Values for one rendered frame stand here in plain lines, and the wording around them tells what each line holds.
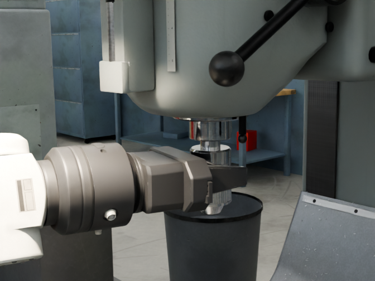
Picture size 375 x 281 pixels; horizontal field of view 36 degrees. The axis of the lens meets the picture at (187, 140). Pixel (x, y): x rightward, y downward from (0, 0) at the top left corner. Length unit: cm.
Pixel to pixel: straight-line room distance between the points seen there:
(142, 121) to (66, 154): 739
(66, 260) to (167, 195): 35
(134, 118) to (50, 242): 723
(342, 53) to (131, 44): 23
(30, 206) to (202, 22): 23
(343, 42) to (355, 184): 39
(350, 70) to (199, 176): 20
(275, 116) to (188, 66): 563
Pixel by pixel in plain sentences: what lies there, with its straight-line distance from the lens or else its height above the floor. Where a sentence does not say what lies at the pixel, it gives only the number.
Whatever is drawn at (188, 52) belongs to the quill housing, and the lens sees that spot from 54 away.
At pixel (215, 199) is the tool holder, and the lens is 64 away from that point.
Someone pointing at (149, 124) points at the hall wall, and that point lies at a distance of 782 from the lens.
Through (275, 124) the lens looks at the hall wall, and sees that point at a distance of 617.
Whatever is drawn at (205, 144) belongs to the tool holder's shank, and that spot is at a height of 127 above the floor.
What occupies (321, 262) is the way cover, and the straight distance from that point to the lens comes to 100.
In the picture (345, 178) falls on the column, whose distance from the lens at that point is 100.
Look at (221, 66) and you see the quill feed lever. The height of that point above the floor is 137.
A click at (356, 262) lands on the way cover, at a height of 104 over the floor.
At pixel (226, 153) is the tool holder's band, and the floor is 127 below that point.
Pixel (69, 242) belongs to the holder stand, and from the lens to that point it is 90.
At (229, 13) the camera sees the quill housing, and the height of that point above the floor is 141.
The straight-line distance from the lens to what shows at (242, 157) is 545.
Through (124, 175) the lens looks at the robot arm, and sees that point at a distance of 57.
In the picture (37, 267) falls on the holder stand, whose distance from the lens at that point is 91.
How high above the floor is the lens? 139
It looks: 10 degrees down
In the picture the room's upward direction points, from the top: 1 degrees counter-clockwise
